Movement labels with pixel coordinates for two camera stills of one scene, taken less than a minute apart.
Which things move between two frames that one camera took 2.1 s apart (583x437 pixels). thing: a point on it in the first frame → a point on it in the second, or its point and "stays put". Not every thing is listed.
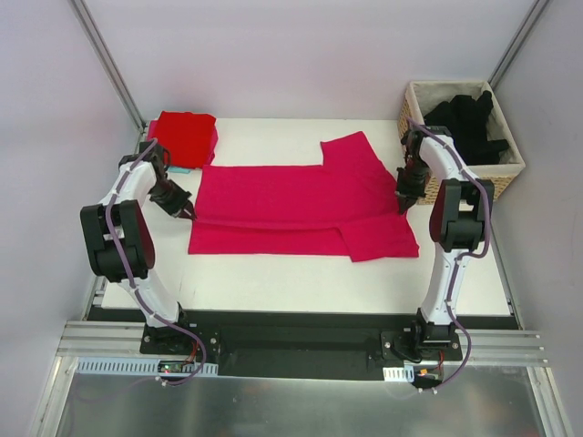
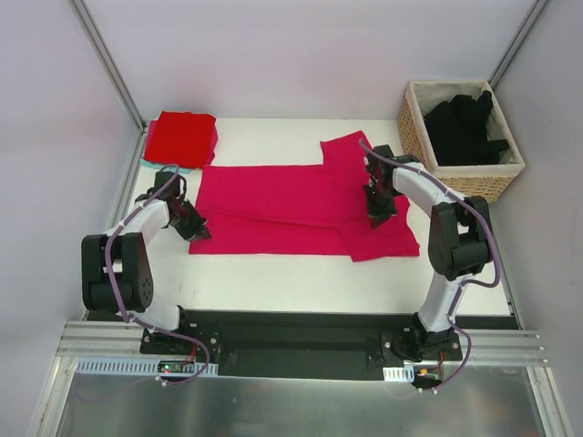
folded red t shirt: x=188 y=136 stays put
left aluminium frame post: x=103 y=55 stays put
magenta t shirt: x=348 y=206 stays put
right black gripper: x=408 y=194 → x=379 y=208
